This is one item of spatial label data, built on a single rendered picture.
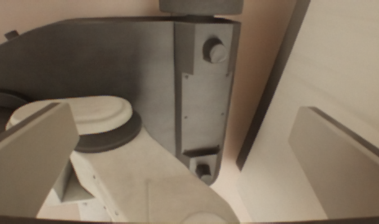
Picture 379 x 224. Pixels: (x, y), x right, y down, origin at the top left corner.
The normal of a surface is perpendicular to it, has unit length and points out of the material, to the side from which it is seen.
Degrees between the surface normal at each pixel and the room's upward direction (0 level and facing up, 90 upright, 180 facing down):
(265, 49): 0
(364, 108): 90
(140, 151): 90
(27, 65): 0
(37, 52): 0
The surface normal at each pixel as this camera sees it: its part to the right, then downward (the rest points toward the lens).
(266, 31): 0.21, 0.50
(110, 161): 0.03, -0.86
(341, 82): -0.96, -0.06
